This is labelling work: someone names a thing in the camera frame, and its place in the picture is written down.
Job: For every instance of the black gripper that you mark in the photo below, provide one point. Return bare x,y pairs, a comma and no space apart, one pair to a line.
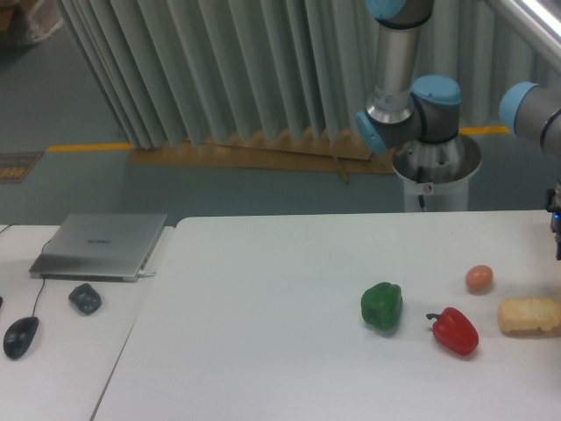
552,206

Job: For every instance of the black computer mouse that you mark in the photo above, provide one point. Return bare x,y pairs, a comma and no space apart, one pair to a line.
19,337

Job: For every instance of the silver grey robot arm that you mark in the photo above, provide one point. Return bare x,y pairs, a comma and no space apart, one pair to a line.
420,116

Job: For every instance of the red bell pepper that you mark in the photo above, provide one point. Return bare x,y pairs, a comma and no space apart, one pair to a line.
453,330

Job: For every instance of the green bell pepper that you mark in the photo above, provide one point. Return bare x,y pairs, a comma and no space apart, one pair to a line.
381,306

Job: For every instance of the brown egg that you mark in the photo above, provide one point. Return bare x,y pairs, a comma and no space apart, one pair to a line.
479,278

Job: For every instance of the yellow bread loaf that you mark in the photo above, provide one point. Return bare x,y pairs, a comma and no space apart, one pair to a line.
533,316

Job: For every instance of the brown cardboard sheet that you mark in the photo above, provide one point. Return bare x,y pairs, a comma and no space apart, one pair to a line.
345,155

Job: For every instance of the grey pleated curtain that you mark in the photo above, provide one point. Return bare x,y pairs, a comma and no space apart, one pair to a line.
196,70

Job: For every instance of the silver closed laptop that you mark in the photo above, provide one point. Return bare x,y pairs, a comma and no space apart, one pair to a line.
107,247

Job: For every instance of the small black controller gadget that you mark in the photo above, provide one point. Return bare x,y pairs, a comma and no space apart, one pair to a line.
85,299

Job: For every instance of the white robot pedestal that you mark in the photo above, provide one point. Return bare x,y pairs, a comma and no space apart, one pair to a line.
436,178

